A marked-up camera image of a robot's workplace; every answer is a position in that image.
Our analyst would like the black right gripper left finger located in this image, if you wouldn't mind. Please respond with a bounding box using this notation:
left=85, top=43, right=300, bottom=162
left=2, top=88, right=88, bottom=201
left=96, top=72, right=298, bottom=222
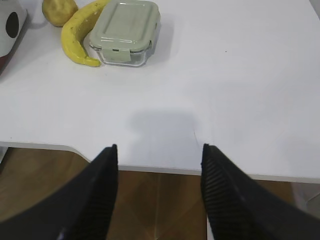
left=0, top=144, right=118, bottom=240

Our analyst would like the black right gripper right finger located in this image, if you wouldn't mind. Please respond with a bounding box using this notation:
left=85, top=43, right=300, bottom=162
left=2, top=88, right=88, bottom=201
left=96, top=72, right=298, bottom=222
left=201, top=144, right=320, bottom=240

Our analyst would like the yellow banana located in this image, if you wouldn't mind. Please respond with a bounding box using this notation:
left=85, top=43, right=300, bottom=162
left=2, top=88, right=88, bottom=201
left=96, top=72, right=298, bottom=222
left=61, top=0, right=110, bottom=67

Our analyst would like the yellow pear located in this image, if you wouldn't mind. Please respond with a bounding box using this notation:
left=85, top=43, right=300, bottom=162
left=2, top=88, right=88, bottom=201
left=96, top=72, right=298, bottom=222
left=42, top=0, right=79, bottom=27

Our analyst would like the navy blue lunch bag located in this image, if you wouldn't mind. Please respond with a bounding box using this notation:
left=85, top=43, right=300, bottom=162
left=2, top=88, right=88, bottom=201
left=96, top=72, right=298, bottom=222
left=0, top=0, right=28, bottom=74

